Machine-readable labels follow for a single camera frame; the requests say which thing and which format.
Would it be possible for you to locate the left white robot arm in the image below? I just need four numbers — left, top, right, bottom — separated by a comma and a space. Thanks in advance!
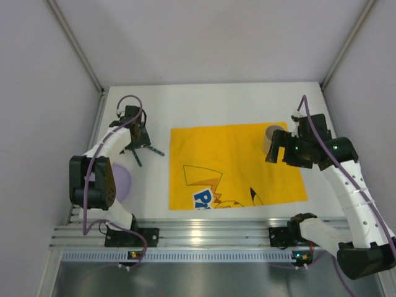
69, 124, 151, 235

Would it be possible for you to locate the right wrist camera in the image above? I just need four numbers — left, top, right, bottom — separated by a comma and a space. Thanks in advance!
291, 114, 332, 142

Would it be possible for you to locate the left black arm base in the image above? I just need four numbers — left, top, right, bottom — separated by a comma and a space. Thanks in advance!
104, 225, 160, 248

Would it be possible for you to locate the purple plastic plate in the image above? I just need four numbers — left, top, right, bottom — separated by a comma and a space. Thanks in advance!
112, 163, 132, 203

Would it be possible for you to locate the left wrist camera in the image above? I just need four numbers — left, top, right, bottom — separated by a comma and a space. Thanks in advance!
117, 105, 145, 124

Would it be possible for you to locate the yellow Pikachu placemat cloth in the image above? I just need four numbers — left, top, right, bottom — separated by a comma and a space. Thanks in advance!
169, 123, 308, 210

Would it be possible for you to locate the green handled metal spoon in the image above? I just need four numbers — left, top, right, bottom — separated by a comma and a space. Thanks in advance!
145, 145, 165, 157

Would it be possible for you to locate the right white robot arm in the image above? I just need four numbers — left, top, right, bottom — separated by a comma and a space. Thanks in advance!
264, 127, 395, 280

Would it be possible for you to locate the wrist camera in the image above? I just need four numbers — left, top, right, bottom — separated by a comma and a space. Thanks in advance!
291, 114, 332, 142
117, 105, 145, 124

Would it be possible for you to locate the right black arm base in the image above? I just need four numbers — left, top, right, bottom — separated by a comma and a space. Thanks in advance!
268, 227, 310, 249

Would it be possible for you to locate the aluminium mounting rail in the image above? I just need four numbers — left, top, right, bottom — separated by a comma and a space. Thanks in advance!
49, 204, 353, 248

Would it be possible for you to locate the beige paper cup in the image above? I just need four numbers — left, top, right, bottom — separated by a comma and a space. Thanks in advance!
262, 125, 285, 154

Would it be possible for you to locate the perforated cable duct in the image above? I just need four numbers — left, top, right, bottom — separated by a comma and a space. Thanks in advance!
61, 249, 315, 263

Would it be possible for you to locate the green handled metal fork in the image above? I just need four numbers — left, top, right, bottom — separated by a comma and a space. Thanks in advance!
132, 149, 142, 167

